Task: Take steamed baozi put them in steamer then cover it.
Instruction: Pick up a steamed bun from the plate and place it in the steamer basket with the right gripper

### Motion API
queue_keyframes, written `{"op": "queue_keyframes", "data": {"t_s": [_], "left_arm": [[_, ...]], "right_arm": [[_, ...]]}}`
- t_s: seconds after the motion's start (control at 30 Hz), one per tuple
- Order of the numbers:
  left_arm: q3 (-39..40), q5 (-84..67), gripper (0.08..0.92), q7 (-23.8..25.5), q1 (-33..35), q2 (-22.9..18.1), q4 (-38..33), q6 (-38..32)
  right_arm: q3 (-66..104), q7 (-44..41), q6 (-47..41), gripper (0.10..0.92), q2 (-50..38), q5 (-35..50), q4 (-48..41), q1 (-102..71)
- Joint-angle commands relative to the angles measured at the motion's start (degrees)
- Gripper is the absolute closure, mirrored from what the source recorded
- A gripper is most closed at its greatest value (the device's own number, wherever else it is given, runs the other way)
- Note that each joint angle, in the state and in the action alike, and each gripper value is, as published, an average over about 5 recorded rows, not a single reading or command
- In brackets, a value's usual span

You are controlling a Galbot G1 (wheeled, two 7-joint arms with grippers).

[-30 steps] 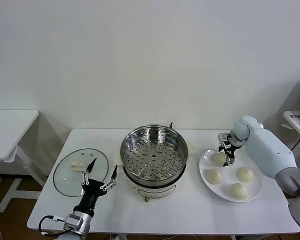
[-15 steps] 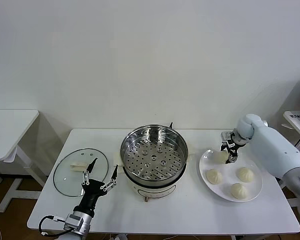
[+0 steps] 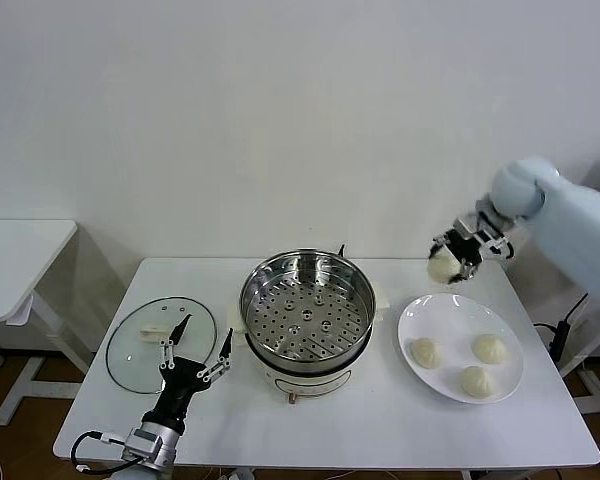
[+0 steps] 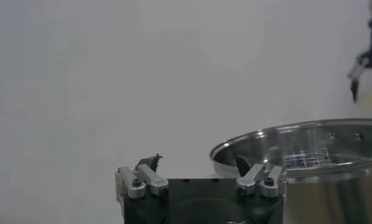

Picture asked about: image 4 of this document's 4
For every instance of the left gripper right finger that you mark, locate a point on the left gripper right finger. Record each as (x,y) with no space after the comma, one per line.
(252,178)

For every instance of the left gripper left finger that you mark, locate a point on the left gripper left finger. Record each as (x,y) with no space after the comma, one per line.
(152,181)

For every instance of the perforated steel steamer basket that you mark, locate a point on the perforated steel steamer basket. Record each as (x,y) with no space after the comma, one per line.
(295,143)

